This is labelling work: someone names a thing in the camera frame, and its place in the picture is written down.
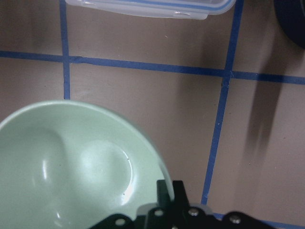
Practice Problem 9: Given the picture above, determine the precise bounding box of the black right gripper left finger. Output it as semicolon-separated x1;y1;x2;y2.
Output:
91;180;173;229

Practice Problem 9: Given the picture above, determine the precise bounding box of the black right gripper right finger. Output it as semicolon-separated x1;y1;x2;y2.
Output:
166;180;274;229

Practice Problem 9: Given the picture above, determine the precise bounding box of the green bowl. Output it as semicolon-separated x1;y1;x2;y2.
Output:
0;100;174;229

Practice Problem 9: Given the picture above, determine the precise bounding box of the clear plastic food container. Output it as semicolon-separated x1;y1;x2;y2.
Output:
66;0;235;20

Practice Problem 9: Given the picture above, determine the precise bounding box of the dark round object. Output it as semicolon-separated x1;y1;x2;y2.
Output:
274;0;305;49

